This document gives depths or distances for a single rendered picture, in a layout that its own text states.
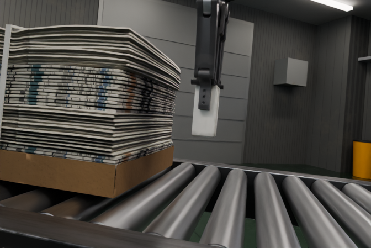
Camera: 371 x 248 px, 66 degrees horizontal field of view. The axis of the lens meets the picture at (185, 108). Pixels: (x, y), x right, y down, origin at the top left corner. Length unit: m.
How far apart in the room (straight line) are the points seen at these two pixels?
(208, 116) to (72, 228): 0.20
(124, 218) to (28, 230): 0.10
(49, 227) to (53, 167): 0.12
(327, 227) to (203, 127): 0.20
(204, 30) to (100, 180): 0.23
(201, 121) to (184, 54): 5.13
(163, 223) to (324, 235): 0.19
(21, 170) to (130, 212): 0.17
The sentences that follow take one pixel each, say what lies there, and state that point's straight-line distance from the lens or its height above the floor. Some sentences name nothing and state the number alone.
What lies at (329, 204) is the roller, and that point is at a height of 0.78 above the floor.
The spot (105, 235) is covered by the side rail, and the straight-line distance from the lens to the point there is 0.31.
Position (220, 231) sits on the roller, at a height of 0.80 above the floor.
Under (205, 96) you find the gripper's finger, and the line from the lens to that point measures 0.37.
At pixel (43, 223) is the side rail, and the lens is 0.35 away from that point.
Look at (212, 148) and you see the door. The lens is 5.75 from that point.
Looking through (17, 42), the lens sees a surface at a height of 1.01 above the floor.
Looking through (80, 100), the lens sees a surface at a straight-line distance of 0.41.
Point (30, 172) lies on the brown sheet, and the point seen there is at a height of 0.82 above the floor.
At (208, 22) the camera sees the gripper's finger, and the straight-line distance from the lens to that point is 0.36.
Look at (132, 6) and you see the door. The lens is 5.39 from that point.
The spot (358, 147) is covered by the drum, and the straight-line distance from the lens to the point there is 6.52.
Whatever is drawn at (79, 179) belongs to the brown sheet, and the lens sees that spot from 0.42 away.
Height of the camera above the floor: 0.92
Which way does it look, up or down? 1 degrees up
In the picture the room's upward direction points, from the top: 5 degrees clockwise
